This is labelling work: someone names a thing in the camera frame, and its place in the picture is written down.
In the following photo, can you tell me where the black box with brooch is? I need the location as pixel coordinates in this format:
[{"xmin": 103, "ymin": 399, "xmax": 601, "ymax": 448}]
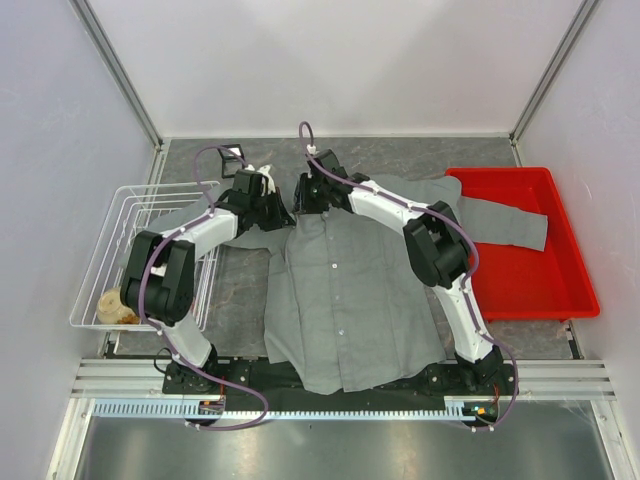
[{"xmin": 217, "ymin": 143, "xmax": 247, "ymax": 179}]

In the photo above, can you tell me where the grey shirt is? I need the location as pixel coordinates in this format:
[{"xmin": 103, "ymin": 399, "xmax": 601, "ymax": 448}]
[{"xmin": 147, "ymin": 175, "xmax": 548, "ymax": 395}]

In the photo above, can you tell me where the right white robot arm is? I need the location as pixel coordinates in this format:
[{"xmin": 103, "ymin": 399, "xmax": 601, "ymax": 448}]
[{"xmin": 296, "ymin": 143, "xmax": 503, "ymax": 394}]

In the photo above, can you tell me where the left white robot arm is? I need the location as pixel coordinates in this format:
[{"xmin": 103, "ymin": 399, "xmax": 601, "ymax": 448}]
[{"xmin": 120, "ymin": 165, "xmax": 294, "ymax": 393}]

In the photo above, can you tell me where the beige bowl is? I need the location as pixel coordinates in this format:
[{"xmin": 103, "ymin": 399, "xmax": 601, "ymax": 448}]
[{"xmin": 96, "ymin": 287, "xmax": 140, "ymax": 325}]

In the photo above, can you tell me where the red plastic bin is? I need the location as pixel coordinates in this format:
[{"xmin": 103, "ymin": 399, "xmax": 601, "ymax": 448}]
[{"xmin": 446, "ymin": 167, "xmax": 600, "ymax": 321}]

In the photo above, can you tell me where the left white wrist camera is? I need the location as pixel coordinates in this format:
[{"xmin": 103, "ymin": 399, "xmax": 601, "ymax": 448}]
[{"xmin": 246, "ymin": 164, "xmax": 277, "ymax": 196}]

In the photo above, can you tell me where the white wire dish rack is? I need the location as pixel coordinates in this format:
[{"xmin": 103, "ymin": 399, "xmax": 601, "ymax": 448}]
[{"xmin": 69, "ymin": 183, "xmax": 202, "ymax": 331}]

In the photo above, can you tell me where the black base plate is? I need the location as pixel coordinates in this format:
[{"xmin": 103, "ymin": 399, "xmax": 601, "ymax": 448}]
[{"xmin": 162, "ymin": 354, "xmax": 519, "ymax": 412}]

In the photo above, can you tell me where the grey slotted cable duct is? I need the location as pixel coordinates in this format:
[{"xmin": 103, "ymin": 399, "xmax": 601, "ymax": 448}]
[{"xmin": 92, "ymin": 399, "xmax": 497, "ymax": 421}]

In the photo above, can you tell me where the left aluminium frame post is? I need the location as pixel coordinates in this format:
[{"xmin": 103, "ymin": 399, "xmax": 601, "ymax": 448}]
[{"xmin": 69, "ymin": 0, "xmax": 164, "ymax": 150}]

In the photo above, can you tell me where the aluminium frame post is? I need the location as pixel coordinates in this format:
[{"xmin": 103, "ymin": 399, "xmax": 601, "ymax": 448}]
[
  {"xmin": 69, "ymin": 0, "xmax": 164, "ymax": 150},
  {"xmin": 509, "ymin": 0, "xmax": 601, "ymax": 147}
]

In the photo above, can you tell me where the right aluminium frame post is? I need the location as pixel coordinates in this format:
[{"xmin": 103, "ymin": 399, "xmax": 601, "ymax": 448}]
[{"xmin": 509, "ymin": 0, "xmax": 601, "ymax": 147}]

